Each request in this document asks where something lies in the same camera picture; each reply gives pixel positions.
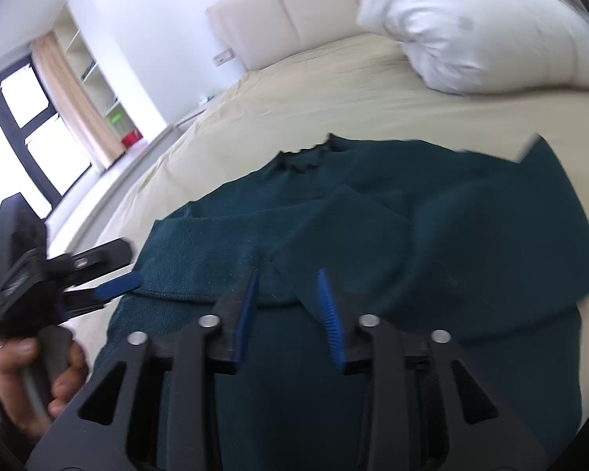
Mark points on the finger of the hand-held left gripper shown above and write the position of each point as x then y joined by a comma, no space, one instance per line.
98,255
118,287

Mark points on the cream padded headboard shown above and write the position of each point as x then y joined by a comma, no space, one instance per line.
299,10

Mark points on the black framed window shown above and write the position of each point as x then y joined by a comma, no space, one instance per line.
14,127

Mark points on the white duvet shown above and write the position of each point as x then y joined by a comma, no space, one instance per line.
471,24

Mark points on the small white nightstand item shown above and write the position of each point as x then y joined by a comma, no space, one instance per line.
205,98

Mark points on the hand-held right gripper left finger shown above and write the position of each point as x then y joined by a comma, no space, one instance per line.
245,319

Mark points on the white nightstand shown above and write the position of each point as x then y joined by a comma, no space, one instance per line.
191,118

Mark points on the white window ledge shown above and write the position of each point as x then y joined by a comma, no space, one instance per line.
122,171

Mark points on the wall socket panel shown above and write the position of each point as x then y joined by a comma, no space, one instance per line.
223,57

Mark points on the white open shelf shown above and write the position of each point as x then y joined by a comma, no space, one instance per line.
95,73

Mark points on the bed with beige sheet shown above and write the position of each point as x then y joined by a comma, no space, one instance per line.
324,98

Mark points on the green container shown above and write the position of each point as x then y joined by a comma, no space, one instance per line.
115,116

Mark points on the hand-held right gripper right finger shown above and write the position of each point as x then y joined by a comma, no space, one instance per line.
331,319

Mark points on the person's left hand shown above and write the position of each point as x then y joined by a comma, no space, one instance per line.
10,378

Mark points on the dark green sweater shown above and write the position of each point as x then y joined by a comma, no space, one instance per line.
373,216

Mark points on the beige curtain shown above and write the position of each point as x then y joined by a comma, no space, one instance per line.
78,108

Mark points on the red box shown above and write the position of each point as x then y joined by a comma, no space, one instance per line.
131,138

